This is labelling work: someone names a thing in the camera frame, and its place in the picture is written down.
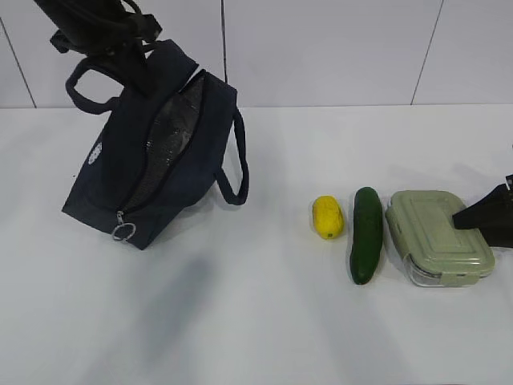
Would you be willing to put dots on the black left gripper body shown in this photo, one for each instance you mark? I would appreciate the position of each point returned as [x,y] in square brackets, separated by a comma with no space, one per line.
[94,36]

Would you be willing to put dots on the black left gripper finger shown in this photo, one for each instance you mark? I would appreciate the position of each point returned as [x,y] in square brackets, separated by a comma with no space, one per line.
[132,65]

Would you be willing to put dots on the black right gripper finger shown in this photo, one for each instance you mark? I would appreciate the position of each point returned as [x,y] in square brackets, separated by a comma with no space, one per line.
[498,236]
[493,211]

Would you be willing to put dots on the green lidded glass container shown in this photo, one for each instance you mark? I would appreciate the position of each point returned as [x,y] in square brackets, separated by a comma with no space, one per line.
[432,250]

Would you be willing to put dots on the navy blue lunch bag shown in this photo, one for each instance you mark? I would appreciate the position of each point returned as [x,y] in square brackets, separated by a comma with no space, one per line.
[160,153]

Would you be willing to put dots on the green cucumber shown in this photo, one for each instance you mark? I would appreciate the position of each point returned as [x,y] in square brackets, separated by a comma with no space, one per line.
[368,230]

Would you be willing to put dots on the yellow toy corn cob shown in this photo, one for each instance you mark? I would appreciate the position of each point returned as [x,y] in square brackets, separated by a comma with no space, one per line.
[328,219]

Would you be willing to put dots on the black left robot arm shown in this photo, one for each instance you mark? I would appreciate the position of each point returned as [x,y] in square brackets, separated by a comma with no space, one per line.
[59,11]

